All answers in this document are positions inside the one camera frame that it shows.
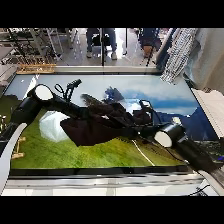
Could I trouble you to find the silver frame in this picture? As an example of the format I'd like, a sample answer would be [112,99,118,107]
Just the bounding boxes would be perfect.
[0,172,224,197]

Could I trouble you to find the dark brown garment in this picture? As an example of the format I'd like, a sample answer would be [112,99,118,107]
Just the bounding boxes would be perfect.
[59,93,158,148]

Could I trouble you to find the person's legs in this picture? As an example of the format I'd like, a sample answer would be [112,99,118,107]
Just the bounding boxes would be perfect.
[85,27,119,61]

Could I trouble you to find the black cable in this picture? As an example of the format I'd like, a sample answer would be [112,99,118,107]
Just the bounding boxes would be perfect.
[187,183,212,197]

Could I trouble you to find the white garment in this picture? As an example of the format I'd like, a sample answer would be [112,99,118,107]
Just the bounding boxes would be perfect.
[184,27,224,96]

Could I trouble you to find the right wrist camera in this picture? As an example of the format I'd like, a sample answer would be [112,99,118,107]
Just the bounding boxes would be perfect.
[138,98,155,116]

